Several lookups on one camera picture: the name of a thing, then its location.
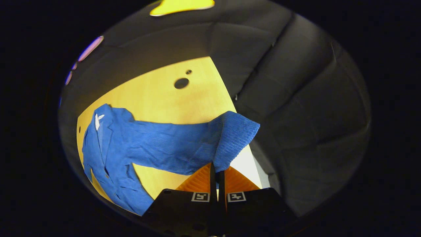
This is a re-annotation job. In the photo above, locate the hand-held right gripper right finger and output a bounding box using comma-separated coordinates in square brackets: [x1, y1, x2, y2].
[217, 166, 296, 237]

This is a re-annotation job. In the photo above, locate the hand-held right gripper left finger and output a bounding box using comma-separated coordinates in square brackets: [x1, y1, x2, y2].
[142, 162, 218, 237]

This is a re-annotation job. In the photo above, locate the blue shirt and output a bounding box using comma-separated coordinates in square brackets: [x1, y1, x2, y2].
[82, 104, 260, 216]

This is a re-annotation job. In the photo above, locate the black backdrop cloth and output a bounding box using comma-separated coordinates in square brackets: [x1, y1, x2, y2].
[59, 0, 372, 218]

